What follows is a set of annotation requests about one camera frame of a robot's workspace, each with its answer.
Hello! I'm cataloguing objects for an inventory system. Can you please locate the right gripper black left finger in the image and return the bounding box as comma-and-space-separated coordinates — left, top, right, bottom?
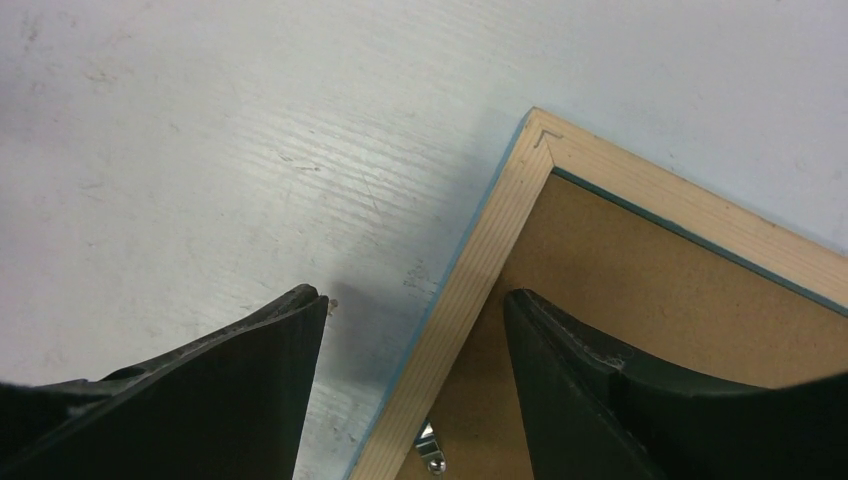
1, 284, 329, 479

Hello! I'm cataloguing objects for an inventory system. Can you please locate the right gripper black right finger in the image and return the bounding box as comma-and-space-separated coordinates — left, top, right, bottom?
503, 289, 847, 479

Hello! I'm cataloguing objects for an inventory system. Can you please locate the brown cardboard backing board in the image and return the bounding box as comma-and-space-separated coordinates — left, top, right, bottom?
430, 175, 847, 479

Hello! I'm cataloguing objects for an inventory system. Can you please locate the blue wooden picture frame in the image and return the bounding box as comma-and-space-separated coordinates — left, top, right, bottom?
346, 107, 847, 479

